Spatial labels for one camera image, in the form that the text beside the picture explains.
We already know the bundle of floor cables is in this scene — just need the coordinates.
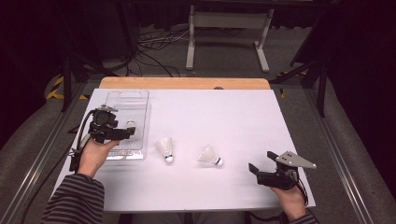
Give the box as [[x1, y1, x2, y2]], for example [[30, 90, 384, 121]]
[[135, 27, 191, 77]]

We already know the person's right hand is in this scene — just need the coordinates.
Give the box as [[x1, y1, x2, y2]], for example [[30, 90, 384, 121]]
[[270, 184, 308, 223]]

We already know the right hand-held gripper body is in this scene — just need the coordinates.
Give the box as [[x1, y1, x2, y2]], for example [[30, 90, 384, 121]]
[[256, 150, 318, 191]]

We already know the clear plastic tray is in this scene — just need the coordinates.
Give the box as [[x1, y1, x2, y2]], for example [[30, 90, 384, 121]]
[[104, 90, 152, 161]]

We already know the aluminium floor rail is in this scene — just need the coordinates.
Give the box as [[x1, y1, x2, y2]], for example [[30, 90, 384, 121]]
[[0, 83, 92, 224], [303, 88, 376, 224]]

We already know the person's left hand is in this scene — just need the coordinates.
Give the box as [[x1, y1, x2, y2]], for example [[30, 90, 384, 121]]
[[77, 139, 121, 179]]

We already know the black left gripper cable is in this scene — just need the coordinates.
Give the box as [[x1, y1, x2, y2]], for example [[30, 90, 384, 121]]
[[18, 109, 96, 224]]

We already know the white metal stand frame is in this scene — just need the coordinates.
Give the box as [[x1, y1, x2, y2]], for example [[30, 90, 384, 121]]
[[185, 4, 276, 74]]

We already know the black tripod stand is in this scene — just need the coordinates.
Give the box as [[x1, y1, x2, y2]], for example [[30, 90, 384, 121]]
[[270, 12, 332, 119], [59, 0, 120, 114]]

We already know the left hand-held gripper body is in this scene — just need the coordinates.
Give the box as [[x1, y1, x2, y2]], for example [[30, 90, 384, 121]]
[[88, 105, 120, 145]]

